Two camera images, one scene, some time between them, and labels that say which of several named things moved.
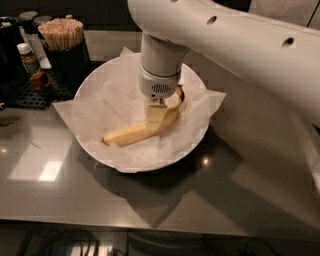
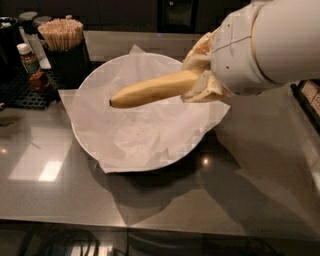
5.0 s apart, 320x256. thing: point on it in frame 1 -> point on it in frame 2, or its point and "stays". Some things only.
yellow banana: [136, 133] -> [155, 90]
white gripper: [158, 86] -> [233, 55]
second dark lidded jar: [38, 20] stays
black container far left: [10, 67] stays
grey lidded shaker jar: [26, 21] stays
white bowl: [108, 100] stays
